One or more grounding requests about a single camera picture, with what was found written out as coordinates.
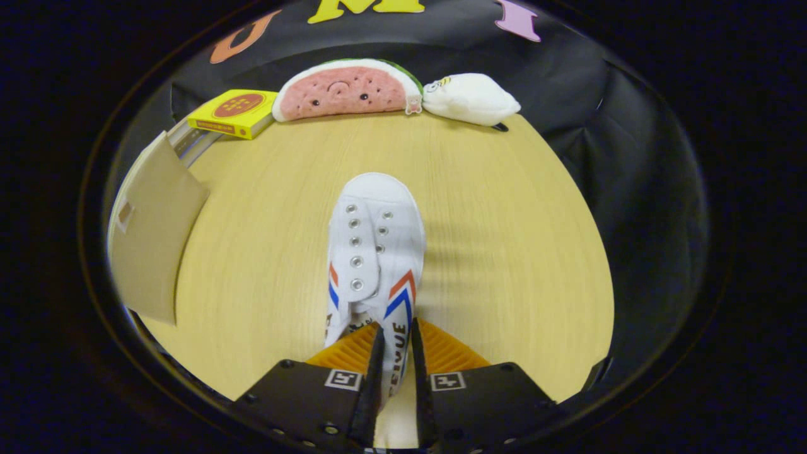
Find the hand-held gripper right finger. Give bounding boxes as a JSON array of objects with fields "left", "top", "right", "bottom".
[{"left": 410, "top": 317, "right": 559, "bottom": 451}]

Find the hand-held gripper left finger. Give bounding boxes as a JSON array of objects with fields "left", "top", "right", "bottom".
[{"left": 236, "top": 325, "right": 386, "bottom": 451}]

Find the white canvas shoe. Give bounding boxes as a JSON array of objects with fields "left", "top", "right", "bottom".
[{"left": 323, "top": 172, "right": 427, "bottom": 450}]

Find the beige storage box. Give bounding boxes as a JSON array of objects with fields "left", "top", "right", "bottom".
[{"left": 107, "top": 131, "right": 211, "bottom": 326}]

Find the small black object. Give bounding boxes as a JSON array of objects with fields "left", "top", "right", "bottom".
[{"left": 589, "top": 356, "right": 613, "bottom": 393}]

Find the yellow book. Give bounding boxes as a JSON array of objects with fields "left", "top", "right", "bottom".
[{"left": 187, "top": 89, "right": 279, "bottom": 141}]

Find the white plush toy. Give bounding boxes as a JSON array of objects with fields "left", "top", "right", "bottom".
[{"left": 421, "top": 73, "right": 522, "bottom": 132}]

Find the watermelon slice plush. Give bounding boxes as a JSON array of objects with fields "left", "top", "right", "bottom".
[{"left": 272, "top": 59, "right": 424, "bottom": 122}]

